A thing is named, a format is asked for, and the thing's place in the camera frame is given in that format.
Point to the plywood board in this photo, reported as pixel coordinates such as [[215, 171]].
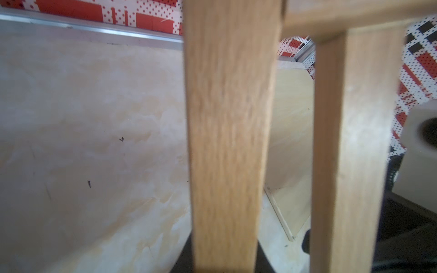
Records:
[[290, 155]]

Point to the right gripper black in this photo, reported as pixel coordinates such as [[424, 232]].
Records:
[[399, 239]]

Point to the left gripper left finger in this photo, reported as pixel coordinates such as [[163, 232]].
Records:
[[184, 263]]

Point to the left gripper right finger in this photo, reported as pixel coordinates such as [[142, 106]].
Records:
[[262, 263]]

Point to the wooden easel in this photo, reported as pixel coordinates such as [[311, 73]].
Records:
[[351, 49]]

